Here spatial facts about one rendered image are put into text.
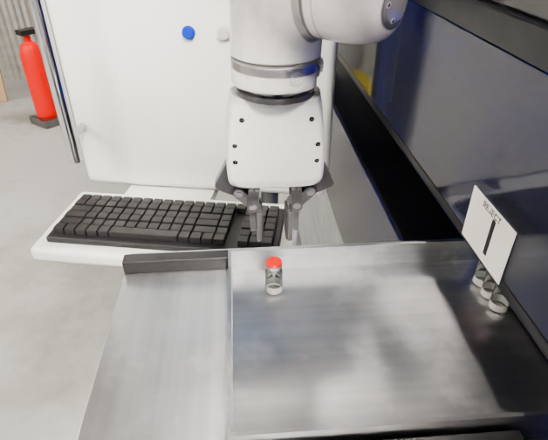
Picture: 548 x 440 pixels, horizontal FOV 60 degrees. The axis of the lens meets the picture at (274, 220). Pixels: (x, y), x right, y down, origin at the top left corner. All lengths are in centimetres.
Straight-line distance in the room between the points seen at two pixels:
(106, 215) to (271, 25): 56
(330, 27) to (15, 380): 162
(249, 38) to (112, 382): 36
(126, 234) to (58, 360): 105
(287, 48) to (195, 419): 35
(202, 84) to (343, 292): 47
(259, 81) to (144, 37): 49
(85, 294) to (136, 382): 152
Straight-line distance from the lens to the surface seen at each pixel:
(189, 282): 63
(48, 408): 171
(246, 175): 48
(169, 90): 91
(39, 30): 90
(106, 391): 53
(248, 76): 43
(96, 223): 87
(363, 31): 38
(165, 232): 82
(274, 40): 42
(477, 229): 52
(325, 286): 61
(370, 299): 61
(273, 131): 46
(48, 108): 368
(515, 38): 48
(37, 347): 190
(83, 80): 97
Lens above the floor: 129
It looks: 34 degrees down
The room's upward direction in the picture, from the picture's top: straight up
